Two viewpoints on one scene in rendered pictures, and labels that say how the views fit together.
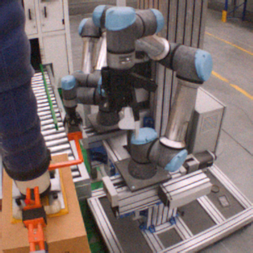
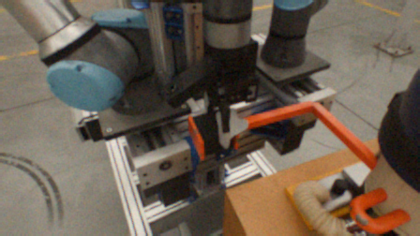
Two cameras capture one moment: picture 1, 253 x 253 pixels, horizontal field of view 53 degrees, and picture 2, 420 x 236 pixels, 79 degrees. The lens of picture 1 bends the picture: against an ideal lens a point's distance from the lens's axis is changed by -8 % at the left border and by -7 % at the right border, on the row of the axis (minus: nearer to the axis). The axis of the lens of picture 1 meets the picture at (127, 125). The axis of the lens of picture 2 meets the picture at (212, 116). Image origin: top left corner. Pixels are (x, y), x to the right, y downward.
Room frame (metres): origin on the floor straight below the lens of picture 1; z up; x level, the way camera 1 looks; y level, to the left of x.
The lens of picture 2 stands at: (1.28, 0.70, 1.47)
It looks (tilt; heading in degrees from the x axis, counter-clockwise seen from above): 42 degrees down; 266
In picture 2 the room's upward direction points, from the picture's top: straight up
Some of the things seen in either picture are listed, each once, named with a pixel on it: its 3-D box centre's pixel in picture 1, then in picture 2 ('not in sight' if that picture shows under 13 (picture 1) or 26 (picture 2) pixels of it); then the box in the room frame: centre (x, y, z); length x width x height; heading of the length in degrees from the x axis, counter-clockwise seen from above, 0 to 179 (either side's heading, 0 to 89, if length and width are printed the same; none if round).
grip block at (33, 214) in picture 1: (34, 217); not in sight; (0.65, 0.40, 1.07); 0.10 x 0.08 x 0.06; 107
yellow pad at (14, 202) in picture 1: (18, 194); not in sight; (0.86, 0.56, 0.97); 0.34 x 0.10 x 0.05; 17
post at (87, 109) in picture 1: (89, 138); not in sight; (1.95, 0.34, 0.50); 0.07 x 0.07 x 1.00; 21
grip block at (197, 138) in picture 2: (74, 132); (212, 132); (1.25, 0.31, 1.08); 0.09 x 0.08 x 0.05; 107
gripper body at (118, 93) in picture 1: (118, 85); not in sight; (0.67, 0.03, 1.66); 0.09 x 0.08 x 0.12; 114
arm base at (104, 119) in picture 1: (108, 112); (134, 81); (1.45, 0.12, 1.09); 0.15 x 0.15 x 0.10
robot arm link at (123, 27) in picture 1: (121, 29); not in sight; (0.68, 0.02, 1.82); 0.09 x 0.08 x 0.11; 140
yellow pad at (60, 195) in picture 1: (54, 187); (362, 180); (0.92, 0.38, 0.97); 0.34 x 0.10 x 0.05; 17
